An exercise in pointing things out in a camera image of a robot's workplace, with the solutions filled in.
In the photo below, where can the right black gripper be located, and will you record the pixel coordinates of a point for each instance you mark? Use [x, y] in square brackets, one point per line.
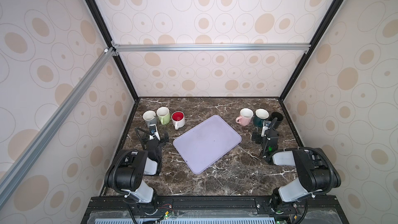
[259, 138]

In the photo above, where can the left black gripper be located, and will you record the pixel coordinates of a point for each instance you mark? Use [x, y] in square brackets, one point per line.
[165, 139]

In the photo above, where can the black mug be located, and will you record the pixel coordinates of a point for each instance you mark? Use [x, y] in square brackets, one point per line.
[279, 118]

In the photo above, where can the dark green mug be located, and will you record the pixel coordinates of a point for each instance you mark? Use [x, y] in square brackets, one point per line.
[260, 117]

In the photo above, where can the grey mug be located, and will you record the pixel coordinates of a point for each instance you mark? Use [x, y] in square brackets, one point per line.
[150, 118]

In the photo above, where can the light green mug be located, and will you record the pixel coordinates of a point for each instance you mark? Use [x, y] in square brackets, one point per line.
[164, 115]

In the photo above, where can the pink faceted mug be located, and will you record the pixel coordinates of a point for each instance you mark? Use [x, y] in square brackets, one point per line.
[245, 117]

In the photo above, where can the white mug red inside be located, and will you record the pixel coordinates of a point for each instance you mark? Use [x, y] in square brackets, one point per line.
[178, 119]

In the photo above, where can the lavender plastic tray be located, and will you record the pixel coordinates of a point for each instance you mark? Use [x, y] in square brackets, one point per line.
[206, 143]

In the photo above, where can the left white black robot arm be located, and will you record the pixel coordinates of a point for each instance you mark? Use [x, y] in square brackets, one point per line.
[125, 174]

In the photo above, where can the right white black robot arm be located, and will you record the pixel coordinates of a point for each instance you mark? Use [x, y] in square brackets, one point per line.
[316, 175]

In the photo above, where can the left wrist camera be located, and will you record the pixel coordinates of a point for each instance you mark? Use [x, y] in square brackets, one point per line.
[153, 132]

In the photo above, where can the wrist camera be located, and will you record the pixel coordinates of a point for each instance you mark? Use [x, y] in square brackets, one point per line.
[265, 127]
[153, 132]

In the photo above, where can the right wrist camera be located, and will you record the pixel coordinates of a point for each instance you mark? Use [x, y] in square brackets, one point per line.
[265, 127]

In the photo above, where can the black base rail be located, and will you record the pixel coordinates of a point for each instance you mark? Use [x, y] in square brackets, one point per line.
[214, 210]

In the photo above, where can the horizontal aluminium rail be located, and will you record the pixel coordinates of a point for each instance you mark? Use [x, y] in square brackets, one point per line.
[211, 47]

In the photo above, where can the left diagonal aluminium rail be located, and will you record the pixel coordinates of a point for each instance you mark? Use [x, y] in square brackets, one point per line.
[30, 155]

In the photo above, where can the right black frame post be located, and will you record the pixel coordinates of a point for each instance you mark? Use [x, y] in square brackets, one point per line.
[325, 23]

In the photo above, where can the black frame post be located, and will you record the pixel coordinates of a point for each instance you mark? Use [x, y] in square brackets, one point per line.
[325, 23]
[100, 22]

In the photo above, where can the left black frame post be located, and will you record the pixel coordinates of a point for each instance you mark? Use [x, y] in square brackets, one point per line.
[100, 22]

